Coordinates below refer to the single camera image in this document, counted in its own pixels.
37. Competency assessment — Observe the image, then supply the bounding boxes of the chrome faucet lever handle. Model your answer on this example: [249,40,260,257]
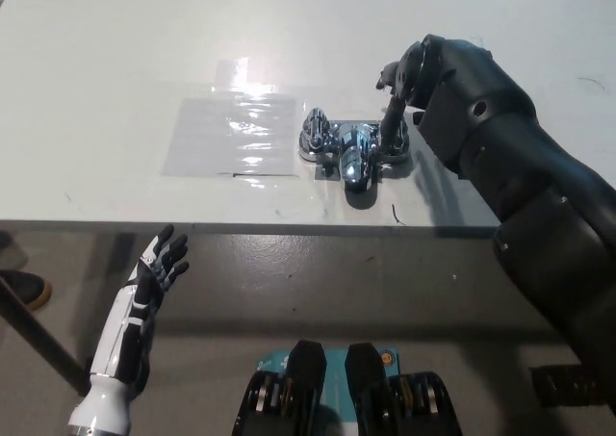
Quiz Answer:
[301,107,330,151]
[378,117,412,156]

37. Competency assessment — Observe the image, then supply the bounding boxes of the chrome faucet body with spout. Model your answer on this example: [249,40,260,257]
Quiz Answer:
[296,120,413,192]

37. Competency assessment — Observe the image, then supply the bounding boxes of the wide black floor tape marker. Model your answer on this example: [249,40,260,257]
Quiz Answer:
[527,364,616,409]

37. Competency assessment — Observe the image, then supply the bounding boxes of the translucent grey plastic sheet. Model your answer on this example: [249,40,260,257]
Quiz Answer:
[161,96,302,180]

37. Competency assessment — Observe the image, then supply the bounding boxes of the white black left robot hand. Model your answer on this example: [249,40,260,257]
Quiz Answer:
[65,223,191,431]

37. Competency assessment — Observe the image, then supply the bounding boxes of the black teal robot torso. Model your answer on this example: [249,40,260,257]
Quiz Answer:
[233,339,466,436]

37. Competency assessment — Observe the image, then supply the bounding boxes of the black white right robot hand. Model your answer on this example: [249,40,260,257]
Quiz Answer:
[375,35,426,144]

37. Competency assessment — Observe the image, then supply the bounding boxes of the black shoe tan sole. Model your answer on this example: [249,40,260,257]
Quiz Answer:
[0,269,54,312]

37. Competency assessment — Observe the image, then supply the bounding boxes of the dark diagonal metal bar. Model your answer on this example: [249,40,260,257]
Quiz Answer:
[0,277,87,398]

